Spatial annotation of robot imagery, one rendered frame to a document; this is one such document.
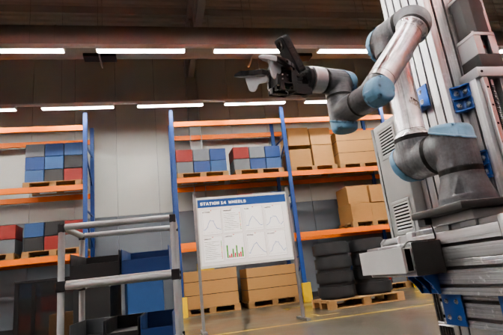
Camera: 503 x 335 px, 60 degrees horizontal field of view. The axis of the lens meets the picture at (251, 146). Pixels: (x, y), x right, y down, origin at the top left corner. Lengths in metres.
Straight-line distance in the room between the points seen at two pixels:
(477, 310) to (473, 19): 0.91
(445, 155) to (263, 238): 5.51
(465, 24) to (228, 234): 5.36
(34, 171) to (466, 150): 9.87
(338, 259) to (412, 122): 6.54
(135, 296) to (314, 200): 6.81
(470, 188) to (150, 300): 5.37
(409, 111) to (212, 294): 8.75
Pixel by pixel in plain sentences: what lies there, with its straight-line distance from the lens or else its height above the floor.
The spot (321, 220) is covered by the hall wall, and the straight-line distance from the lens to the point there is 11.86.
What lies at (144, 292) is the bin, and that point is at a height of 0.62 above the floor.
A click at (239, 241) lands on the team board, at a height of 1.18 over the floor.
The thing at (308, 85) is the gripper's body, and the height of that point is 1.19.
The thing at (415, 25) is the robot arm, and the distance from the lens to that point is 1.39.
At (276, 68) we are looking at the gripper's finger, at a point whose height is 1.21.
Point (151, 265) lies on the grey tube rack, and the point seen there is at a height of 0.79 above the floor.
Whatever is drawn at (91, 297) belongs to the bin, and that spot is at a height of 0.65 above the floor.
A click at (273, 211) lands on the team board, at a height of 1.58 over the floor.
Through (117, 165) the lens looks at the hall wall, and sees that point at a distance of 11.46.
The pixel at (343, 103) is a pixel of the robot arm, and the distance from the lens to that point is 1.22.
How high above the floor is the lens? 0.70
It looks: 16 degrees up
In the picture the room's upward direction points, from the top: 7 degrees counter-clockwise
